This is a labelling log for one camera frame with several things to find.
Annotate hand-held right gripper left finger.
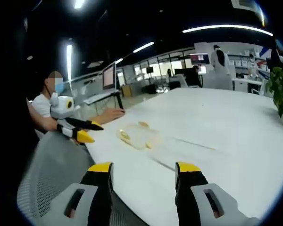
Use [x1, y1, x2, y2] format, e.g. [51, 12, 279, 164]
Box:
[36, 161, 114, 226]

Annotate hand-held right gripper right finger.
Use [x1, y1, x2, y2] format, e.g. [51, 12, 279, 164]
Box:
[175, 161, 260, 226]

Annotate white keyboard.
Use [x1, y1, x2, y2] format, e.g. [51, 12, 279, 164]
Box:
[83, 92, 112, 105]

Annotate grey mesh office chair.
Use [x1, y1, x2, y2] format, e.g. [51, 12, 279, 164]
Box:
[16, 131, 148, 226]

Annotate black monitor stand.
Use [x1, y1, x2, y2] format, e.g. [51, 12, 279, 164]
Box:
[110, 90, 125, 110]

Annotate computer monitor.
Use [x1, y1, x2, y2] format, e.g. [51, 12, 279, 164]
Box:
[102, 61, 117, 91]

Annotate cardboard box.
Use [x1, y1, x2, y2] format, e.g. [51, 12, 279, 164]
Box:
[121, 84, 133, 98]

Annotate white office chair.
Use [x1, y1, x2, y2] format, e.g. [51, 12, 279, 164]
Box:
[168, 73, 189, 90]

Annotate monitor with red screen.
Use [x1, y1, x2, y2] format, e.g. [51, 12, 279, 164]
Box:
[190, 53, 211, 66]

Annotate green potted plant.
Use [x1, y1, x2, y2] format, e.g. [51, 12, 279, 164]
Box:
[265, 66, 283, 130]

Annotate white storage shelves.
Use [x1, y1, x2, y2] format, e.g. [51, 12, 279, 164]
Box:
[228, 49, 272, 80]

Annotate ceiling air vent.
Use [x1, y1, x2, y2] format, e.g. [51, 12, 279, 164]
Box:
[230, 0, 259, 10]

